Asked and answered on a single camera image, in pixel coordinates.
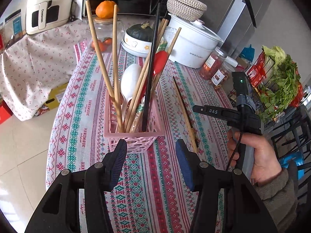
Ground red plastic spoon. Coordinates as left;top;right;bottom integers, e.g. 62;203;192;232
151;50;168;91

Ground pink plastic utensil basket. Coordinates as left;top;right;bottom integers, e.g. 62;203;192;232
103;94;164;154

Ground green patterned bamboo chopstick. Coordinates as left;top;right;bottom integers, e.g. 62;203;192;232
136;19;168;132

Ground white plastic spoon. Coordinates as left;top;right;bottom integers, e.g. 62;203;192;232
120;64;142;120

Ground light wooden chopstick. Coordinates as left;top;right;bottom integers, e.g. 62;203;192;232
85;0;124;133

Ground grey sleeve forearm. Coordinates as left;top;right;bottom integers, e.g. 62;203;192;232
254;168;298;232

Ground person's right hand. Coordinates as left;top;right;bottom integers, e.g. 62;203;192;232
227;130;288;189

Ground green leafy vegetables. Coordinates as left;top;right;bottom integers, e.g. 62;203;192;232
259;46;301;123

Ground red dried fruit jar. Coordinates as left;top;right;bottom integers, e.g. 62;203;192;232
199;47;227;81

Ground patterned striped tablecloth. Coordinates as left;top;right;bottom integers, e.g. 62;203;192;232
46;42;231;232

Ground white electric cooker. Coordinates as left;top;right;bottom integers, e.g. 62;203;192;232
169;14;224;69

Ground grey refrigerator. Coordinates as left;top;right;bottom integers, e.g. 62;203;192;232
199;0;271;58

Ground yellow cardboard box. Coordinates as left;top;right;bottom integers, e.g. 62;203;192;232
35;83;68;116

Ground red cardboard box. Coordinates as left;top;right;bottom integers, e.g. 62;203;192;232
0;100;13;124

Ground dark green pumpkin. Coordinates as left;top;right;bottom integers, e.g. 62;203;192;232
126;23;153;42

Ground floral cloth cover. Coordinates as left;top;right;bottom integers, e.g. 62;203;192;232
1;19;90;121

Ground glass jar with wooden lid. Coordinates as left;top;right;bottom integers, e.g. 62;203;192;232
85;16;125;54

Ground orange tangerine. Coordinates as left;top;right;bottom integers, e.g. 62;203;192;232
95;0;116;19

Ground blue label storage jar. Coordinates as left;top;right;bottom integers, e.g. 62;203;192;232
4;9;24;47

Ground white air fryer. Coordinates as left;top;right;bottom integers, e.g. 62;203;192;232
25;0;72;35

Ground black wire vegetable rack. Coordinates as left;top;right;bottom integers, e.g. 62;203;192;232
228;50;307;132

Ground dried fruit ring jar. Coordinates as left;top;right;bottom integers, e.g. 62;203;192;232
210;62;235;90

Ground white ceramic pot green handle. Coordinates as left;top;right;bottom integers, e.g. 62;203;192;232
121;32;151;58

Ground woven rope basket with lid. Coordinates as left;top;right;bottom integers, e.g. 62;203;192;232
167;0;207;22

